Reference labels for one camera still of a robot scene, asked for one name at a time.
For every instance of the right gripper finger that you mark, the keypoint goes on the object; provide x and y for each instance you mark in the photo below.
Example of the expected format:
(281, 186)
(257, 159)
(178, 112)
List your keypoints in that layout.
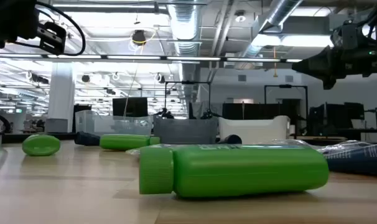
(325, 57)
(325, 70)

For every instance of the desk with black equipment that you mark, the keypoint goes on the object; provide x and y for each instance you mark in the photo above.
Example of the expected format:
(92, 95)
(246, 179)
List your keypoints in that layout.
(334, 116)

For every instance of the white square column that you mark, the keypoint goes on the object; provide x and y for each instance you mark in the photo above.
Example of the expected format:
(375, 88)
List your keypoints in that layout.
(61, 93)

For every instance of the white plastic bin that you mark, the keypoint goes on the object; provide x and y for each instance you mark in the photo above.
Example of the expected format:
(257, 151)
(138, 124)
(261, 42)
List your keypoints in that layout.
(260, 130)

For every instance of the dark blue toiletry tube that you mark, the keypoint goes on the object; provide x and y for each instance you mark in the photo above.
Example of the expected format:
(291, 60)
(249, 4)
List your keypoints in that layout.
(86, 139)
(359, 161)
(230, 139)

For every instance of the grey box by column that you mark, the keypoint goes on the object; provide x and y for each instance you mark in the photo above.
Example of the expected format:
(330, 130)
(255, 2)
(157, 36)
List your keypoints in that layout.
(56, 126)

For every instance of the clear plastic bin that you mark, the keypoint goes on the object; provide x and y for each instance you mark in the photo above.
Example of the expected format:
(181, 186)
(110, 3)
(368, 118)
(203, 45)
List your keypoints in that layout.
(92, 124)

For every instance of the long linear ceiling light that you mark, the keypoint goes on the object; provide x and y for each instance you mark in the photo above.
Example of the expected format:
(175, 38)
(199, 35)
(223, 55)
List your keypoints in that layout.
(138, 57)

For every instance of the black background monitor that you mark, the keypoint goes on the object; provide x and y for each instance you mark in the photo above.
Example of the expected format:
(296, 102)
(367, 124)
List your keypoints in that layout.
(129, 107)

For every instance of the grey plastic bin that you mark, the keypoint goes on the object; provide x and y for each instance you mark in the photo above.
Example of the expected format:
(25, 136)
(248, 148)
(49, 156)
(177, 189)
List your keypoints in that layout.
(185, 130)

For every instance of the black background rig frame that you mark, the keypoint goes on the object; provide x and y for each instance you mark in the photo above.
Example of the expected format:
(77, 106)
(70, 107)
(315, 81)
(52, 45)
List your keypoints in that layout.
(188, 82)
(285, 86)

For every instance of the silver round air duct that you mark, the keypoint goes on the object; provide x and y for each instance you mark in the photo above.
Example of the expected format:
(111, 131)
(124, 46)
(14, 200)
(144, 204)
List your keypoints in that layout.
(183, 25)
(282, 11)

